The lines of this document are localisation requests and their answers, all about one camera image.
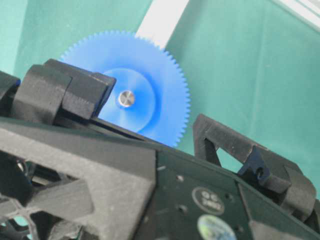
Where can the square aluminium profile frame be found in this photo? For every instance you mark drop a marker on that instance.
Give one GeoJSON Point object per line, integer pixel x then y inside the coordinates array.
{"type": "Point", "coordinates": [163, 16]}

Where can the short steel shaft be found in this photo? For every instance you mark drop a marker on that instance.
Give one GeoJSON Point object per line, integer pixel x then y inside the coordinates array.
{"type": "Point", "coordinates": [126, 98]}

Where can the green table cloth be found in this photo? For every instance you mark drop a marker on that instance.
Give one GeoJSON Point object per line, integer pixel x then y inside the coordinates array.
{"type": "Point", "coordinates": [249, 64]}

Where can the blue plastic gear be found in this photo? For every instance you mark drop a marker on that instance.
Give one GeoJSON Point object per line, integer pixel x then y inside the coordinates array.
{"type": "Point", "coordinates": [162, 98]}

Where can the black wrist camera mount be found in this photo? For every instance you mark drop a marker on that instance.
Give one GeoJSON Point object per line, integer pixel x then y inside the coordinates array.
{"type": "Point", "coordinates": [92, 181]}

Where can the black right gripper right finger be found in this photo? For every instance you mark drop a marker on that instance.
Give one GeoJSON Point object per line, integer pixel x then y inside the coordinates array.
{"type": "Point", "coordinates": [277, 177]}

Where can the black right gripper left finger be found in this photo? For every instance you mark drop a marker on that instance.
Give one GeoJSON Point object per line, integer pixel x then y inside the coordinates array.
{"type": "Point", "coordinates": [53, 88]}

